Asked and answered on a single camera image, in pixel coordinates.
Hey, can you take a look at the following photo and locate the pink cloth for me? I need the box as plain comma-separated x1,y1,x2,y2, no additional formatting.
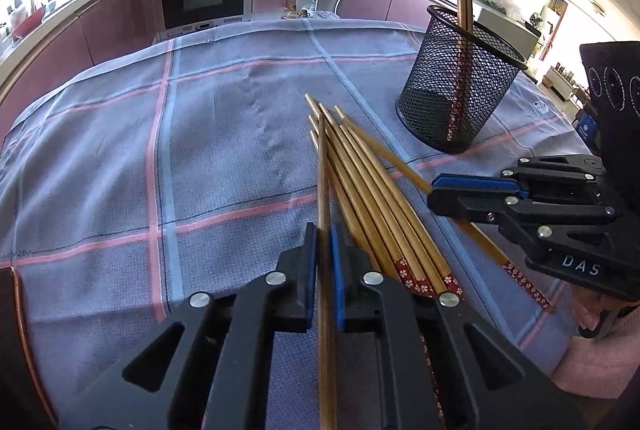
550,285,640,399

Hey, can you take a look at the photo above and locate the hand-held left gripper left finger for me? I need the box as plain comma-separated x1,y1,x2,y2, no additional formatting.
60,222,321,430

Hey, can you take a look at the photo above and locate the black mesh utensil holder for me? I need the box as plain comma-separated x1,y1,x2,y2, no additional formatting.
395,5,530,155

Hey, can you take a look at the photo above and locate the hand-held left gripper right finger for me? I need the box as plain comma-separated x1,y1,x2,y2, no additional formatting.
329,224,583,430

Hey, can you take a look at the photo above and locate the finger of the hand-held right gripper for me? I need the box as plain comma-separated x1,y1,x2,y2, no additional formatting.
427,188,622,262
431,154,608,201

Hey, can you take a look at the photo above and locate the grey cabinet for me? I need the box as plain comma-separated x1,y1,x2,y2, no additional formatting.
475,2,544,62

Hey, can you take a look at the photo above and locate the grey checked tablecloth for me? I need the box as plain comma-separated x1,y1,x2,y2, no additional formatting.
0,17,596,430

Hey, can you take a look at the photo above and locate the bunch of wooden chopsticks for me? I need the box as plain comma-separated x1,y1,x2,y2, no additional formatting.
304,93,467,426

